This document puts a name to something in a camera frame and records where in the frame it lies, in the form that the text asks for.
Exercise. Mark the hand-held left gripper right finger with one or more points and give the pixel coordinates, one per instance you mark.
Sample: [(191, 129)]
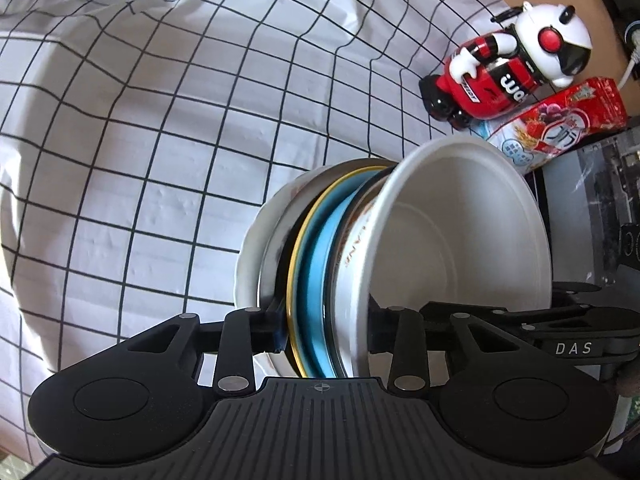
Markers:
[(407, 345)]

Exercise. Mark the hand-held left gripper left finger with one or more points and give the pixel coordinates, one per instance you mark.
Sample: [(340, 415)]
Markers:
[(280, 330)]

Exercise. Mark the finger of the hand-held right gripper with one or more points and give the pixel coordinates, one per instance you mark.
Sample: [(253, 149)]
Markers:
[(575, 288), (482, 313)]

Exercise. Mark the yellow-rimmed white bowl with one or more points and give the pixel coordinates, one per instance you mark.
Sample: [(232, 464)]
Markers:
[(292, 270)]

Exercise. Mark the floral white bowl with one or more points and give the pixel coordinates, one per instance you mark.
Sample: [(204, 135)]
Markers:
[(247, 265)]

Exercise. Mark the plain white bowl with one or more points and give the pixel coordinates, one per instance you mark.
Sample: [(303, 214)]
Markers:
[(465, 240)]

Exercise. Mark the stainless steel bowl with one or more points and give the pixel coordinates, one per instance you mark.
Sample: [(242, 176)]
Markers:
[(272, 255)]

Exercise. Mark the white glass computer case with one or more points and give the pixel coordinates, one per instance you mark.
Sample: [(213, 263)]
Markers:
[(600, 200)]

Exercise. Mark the red cereal bag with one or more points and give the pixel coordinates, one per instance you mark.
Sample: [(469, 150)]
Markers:
[(555, 125)]

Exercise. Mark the red white robot toy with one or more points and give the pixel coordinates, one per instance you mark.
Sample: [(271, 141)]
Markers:
[(500, 75)]

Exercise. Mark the black checked white tablecloth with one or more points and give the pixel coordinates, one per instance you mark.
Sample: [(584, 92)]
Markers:
[(125, 135)]

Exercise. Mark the white plug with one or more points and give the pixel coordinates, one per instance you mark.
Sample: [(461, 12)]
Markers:
[(634, 37)]

